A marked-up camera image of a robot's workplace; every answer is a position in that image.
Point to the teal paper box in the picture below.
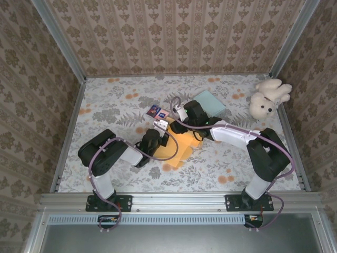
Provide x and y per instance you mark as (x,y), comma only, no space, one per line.
(213,105)

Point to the yellow paper box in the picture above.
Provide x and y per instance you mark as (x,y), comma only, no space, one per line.
(184,150)

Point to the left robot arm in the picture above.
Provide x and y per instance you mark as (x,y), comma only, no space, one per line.
(105,166)

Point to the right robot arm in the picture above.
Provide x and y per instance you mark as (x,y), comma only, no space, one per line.
(268,163)

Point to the pink tissue pack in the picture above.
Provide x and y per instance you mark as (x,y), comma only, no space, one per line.
(162,115)

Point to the floral table mat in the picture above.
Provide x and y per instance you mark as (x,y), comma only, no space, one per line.
(184,87)

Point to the dark blue tissue pack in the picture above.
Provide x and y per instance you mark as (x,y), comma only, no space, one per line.
(153,110)

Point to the white plush dog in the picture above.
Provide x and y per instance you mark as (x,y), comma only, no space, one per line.
(263,105)

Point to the black left controller board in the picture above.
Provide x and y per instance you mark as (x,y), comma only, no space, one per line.
(108,220)

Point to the black controller board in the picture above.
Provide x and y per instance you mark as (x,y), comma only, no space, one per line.
(254,220)
(108,220)

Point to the grey metal sheet panel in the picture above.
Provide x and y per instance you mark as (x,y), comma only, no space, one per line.
(179,239)

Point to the black right controller board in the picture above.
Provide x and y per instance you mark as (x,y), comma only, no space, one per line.
(254,220)

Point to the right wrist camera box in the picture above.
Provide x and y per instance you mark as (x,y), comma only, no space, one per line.
(181,113)

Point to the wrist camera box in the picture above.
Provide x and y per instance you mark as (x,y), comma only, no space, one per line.
(181,113)
(160,124)

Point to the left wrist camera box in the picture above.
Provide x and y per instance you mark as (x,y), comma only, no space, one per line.
(160,124)

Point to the aluminium back rail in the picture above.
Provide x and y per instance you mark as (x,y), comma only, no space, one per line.
(184,75)

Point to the aluminium mounting rail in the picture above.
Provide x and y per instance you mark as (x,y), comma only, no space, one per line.
(179,201)

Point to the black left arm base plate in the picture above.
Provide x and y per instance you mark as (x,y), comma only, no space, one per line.
(126,203)

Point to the aluminium right side rail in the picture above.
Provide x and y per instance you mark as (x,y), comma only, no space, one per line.
(288,129)

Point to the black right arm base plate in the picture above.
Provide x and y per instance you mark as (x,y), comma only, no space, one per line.
(230,203)

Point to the aluminium right frame post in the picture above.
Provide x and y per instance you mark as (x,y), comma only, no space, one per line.
(295,34)

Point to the aluminium frame post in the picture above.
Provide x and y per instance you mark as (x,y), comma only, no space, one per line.
(52,29)
(295,34)

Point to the aluminium left frame post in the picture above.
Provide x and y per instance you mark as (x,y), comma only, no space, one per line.
(52,29)

